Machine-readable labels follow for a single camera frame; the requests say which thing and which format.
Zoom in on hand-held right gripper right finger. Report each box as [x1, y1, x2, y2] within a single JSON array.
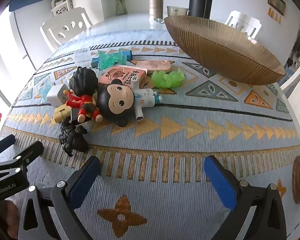
[[204, 155, 287, 240]]

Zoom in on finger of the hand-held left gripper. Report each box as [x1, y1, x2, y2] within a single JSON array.
[[0, 134, 16, 163], [14, 141, 44, 174]]

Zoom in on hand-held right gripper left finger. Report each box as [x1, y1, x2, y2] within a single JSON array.
[[18, 156, 102, 240]]

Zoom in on black figure toy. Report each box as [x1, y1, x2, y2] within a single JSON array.
[[59, 120, 88, 157]]

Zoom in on beige rectangular case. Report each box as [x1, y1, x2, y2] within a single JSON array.
[[53, 102, 73, 124]]

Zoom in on white charger plug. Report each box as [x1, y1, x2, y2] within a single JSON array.
[[46, 84, 70, 105]]

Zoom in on green toy figure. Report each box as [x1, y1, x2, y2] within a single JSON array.
[[65, 66, 102, 123]]

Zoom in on pink printed box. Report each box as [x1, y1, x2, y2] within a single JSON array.
[[98, 65, 148, 92]]

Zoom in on green translucent toy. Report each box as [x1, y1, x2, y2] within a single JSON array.
[[151, 67, 185, 89]]

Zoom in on teal translucent toy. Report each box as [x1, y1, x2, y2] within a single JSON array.
[[97, 49, 129, 70]]

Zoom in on amber ribbed glass bowl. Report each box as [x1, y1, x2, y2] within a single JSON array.
[[164, 16, 287, 85]]

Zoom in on pink oval toy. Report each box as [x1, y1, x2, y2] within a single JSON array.
[[136, 60, 174, 72]]

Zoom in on blue rectangular stick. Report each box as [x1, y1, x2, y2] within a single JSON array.
[[91, 50, 133, 67]]

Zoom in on person's left hand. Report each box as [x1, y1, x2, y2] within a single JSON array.
[[0, 199, 20, 233]]

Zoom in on blue patterned woven table mat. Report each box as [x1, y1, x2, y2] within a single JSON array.
[[0, 30, 300, 240]]

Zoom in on white chair with oval holes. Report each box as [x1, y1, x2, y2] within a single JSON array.
[[280, 61, 300, 100], [224, 10, 262, 40], [40, 7, 93, 53]]

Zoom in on white carved shelf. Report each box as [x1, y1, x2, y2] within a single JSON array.
[[51, 0, 74, 17]]

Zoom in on orange hanging tassels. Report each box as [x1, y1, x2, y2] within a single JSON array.
[[267, 8, 282, 23]]

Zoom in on grey glass cup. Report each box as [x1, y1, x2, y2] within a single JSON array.
[[167, 6, 189, 17]]

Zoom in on gold thermos tumbler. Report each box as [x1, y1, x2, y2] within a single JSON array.
[[148, 0, 164, 20]]

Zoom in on small framed wall picture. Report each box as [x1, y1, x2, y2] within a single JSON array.
[[267, 0, 287, 15]]

